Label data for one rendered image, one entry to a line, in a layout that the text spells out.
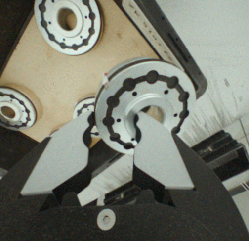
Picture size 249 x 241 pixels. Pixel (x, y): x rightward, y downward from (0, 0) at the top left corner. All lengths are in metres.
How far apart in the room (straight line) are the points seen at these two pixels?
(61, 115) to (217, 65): 0.49
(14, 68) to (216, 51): 0.53
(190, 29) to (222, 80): 0.21
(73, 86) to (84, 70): 0.04
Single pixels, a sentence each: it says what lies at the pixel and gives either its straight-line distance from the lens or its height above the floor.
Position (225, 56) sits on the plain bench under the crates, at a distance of 0.53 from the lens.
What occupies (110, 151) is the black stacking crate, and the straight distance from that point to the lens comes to 0.27.
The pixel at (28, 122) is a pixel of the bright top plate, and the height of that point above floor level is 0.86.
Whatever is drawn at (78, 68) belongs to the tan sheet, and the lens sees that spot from 0.29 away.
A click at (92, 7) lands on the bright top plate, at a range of 0.25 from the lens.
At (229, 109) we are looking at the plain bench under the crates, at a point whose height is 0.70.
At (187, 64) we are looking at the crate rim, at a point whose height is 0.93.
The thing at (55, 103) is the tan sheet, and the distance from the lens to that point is 0.33.
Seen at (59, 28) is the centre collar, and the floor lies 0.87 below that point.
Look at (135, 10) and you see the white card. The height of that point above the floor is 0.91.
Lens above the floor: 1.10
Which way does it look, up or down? 61 degrees down
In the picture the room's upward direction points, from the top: 174 degrees clockwise
